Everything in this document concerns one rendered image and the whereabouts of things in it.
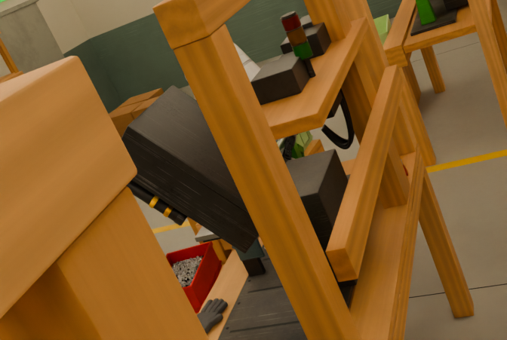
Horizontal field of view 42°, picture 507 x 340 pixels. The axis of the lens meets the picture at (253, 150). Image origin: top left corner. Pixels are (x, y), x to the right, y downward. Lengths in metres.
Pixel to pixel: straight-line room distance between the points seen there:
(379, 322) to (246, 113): 0.86
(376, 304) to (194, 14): 1.10
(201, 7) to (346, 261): 0.67
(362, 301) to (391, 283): 0.11
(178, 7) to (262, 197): 0.43
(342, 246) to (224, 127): 0.42
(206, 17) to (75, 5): 9.82
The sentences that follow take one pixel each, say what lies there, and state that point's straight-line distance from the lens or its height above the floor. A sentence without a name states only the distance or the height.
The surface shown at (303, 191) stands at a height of 1.24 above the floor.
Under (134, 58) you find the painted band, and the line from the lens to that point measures 10.85.
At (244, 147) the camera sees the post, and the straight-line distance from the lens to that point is 1.35.
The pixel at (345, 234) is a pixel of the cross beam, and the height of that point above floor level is 1.27.
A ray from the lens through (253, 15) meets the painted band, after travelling 9.84.
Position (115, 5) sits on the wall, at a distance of 10.72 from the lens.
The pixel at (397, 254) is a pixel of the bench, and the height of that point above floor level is 0.88.
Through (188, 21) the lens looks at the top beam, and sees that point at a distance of 1.28.
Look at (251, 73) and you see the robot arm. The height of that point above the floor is 1.48.
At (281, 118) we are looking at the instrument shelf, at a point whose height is 1.54.
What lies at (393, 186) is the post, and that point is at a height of 0.96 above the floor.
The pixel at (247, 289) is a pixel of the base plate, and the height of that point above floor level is 0.90.
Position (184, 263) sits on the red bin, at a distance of 2.74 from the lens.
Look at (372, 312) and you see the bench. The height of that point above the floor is 0.88.
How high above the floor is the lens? 2.03
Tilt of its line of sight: 18 degrees down
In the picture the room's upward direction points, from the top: 24 degrees counter-clockwise
